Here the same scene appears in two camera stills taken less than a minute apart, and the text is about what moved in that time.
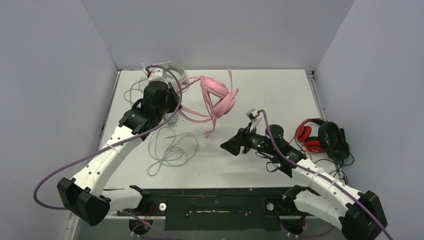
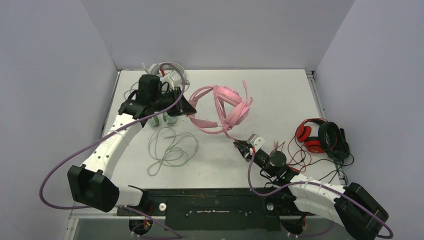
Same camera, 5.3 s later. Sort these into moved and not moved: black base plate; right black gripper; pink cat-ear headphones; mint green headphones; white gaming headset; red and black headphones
Moved: right black gripper; pink cat-ear headphones
Not moved: black base plate; white gaming headset; mint green headphones; red and black headphones
